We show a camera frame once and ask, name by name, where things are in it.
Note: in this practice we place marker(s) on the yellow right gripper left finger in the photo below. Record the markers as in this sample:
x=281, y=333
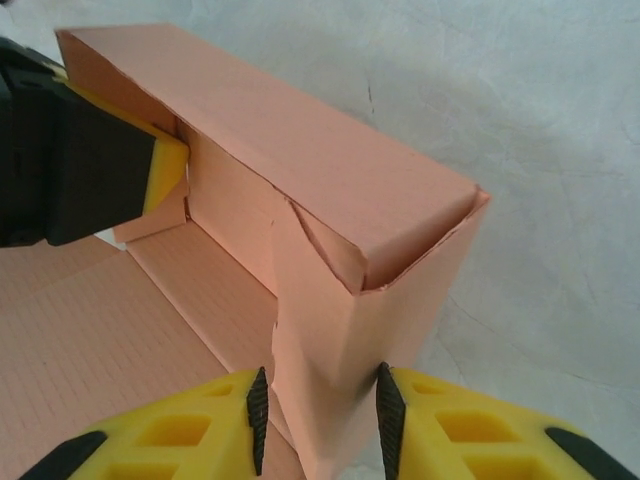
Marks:
x=165, y=440

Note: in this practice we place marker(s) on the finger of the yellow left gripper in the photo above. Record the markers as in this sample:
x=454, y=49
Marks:
x=100, y=170

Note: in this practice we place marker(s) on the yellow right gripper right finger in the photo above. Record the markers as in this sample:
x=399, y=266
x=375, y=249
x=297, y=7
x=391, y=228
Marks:
x=475, y=440

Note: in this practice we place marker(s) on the pink paper box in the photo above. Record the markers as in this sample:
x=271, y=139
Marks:
x=325, y=175

